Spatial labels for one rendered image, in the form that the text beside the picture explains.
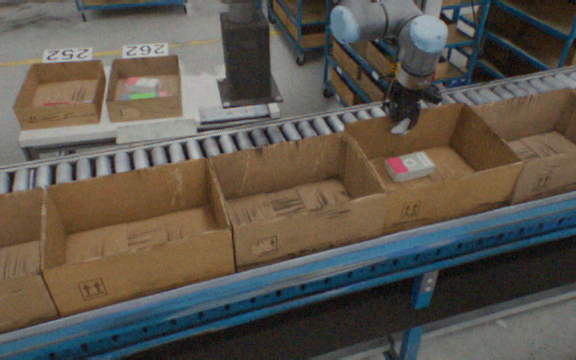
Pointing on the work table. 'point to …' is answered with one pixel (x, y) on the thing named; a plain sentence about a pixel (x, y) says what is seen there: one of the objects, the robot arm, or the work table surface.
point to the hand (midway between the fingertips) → (402, 130)
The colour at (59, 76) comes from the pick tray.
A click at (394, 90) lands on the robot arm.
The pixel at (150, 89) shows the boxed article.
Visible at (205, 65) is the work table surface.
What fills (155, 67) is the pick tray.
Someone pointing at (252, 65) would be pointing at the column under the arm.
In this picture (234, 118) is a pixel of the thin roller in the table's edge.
